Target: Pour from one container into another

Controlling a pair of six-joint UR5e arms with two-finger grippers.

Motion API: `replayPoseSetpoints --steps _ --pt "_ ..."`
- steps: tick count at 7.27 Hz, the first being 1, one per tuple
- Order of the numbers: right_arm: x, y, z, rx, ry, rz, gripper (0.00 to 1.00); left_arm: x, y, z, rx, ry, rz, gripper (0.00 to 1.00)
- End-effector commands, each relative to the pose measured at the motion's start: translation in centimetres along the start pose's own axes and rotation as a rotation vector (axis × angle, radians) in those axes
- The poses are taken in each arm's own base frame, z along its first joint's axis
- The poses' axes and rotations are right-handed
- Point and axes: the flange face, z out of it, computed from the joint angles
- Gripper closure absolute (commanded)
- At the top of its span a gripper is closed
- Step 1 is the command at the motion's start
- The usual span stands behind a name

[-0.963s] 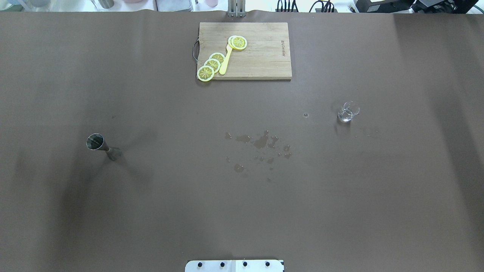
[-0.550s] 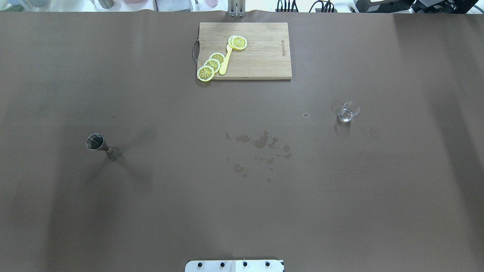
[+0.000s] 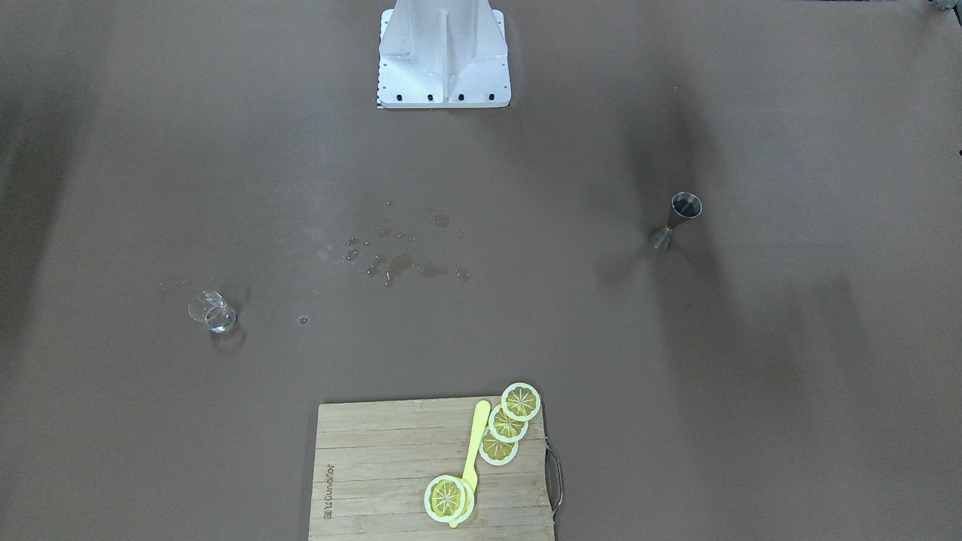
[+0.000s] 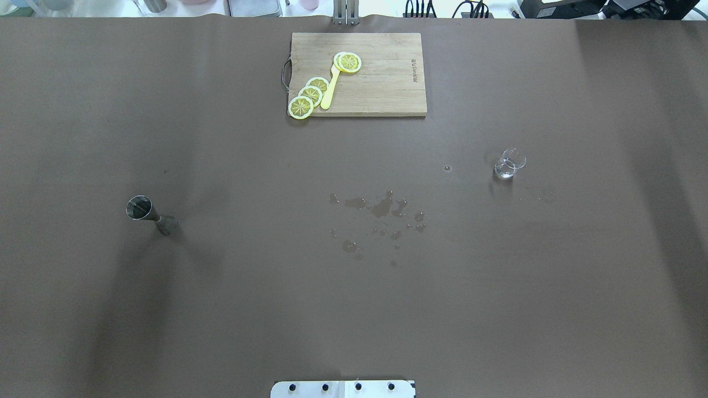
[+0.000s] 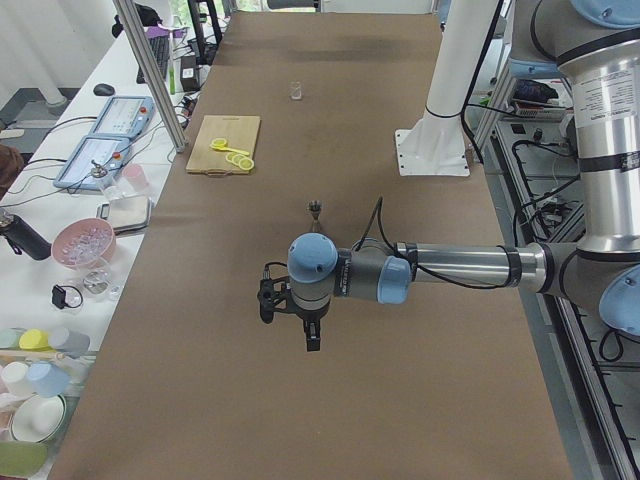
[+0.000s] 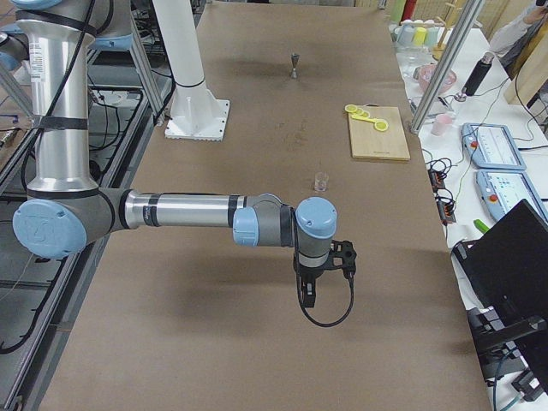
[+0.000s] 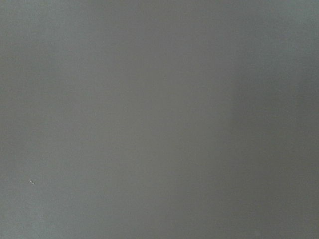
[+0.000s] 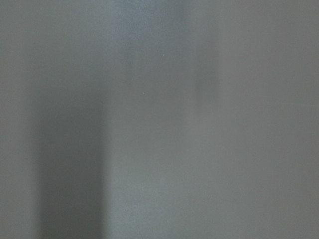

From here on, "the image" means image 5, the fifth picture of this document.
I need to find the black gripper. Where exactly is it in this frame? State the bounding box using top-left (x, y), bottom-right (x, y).
top-left (257, 277), bottom-right (330, 352)

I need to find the steel jigger measuring cup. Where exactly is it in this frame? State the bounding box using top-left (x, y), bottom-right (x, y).
top-left (307, 200), bottom-right (323, 233)

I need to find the clear glass cup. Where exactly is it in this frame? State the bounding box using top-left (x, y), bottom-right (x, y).
top-left (289, 81), bottom-right (303, 101)

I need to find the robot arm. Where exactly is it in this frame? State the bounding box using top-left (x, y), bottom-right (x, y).
top-left (257, 1), bottom-right (639, 351)

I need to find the small pink cup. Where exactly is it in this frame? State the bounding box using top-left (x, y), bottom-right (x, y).
top-left (122, 163), bottom-right (149, 192)

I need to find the grey cup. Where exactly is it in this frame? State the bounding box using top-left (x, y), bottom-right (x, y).
top-left (48, 327), bottom-right (90, 358)

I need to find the blue cup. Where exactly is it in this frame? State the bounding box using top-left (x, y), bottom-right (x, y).
top-left (26, 362), bottom-right (71, 398)

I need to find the yellow cup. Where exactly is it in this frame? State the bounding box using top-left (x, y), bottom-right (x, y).
top-left (18, 329), bottom-right (53, 352)

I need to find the green cup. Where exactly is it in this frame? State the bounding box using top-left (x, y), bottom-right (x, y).
top-left (0, 328), bottom-right (26, 350)

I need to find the yellow plastic knife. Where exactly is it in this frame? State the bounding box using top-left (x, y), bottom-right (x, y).
top-left (224, 140), bottom-right (249, 155)

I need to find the wooden cutting board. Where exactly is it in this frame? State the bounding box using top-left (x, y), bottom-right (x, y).
top-left (186, 115), bottom-right (261, 176)

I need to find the lemon slice on knife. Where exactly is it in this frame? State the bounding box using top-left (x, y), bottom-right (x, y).
top-left (210, 137), bottom-right (228, 151)

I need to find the metal tray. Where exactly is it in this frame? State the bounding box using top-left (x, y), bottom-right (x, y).
top-left (106, 195), bottom-right (153, 234)

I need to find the wine glass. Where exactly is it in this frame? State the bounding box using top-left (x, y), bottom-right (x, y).
top-left (81, 258), bottom-right (112, 296)

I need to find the glass oil dispenser bottle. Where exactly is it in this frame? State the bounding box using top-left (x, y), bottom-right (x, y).
top-left (91, 160), bottom-right (124, 202)

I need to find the pink bowl with ice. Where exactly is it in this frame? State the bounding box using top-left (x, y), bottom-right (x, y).
top-left (51, 218), bottom-right (116, 270)

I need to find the near blue teach pendant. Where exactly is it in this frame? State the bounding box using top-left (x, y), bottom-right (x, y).
top-left (53, 135), bottom-right (131, 191)

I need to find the blue teach pendant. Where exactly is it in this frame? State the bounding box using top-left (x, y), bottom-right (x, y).
top-left (53, 135), bottom-right (131, 191)
top-left (90, 96), bottom-right (155, 139)

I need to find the far blue teach pendant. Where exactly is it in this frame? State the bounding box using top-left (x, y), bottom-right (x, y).
top-left (90, 96), bottom-right (155, 139)

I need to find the white bowl green rim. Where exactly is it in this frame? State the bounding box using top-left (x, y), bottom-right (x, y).
top-left (10, 395), bottom-right (66, 442)

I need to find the black thermos bottle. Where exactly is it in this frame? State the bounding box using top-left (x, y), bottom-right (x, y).
top-left (1, 208), bottom-right (51, 260)

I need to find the computer mouse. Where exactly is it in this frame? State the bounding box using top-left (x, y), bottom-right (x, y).
top-left (93, 83), bottom-right (115, 97)

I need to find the black keyboard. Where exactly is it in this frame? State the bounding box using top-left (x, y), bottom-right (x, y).
top-left (147, 36), bottom-right (170, 80)

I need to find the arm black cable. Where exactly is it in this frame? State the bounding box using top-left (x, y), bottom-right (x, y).
top-left (262, 196), bottom-right (516, 291)

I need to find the lemon slice near handle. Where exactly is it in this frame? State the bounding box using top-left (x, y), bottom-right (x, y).
top-left (238, 157), bottom-right (254, 171)

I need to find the white camera mast base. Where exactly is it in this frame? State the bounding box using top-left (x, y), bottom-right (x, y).
top-left (395, 0), bottom-right (502, 177)

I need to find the aluminium frame post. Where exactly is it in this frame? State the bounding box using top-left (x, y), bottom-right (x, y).
top-left (113, 0), bottom-right (187, 153)

